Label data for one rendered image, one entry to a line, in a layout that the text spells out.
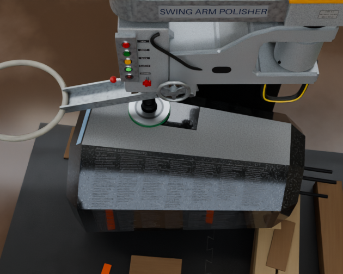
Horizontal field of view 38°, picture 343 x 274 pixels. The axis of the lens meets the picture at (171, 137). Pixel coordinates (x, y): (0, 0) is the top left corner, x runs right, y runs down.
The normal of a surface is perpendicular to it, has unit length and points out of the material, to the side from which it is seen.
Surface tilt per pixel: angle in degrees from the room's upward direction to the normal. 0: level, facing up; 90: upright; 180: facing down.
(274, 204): 45
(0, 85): 0
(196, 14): 90
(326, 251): 0
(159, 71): 90
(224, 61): 90
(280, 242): 0
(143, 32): 90
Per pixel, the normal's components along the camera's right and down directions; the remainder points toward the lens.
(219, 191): -0.07, 0.25
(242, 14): 0.01, 0.86
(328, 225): 0.01, -0.51
